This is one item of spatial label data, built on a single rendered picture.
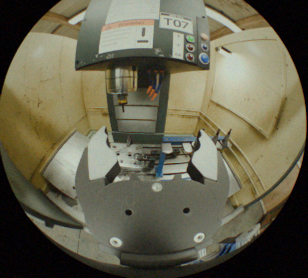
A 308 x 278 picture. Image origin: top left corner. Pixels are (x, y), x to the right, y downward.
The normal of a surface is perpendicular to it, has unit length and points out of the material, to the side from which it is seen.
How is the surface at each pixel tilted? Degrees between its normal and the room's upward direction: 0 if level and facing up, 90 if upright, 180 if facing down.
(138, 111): 90
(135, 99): 90
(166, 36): 90
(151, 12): 90
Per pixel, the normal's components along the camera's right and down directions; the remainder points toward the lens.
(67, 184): 0.46, -0.78
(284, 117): -1.00, -0.04
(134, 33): 0.02, 0.49
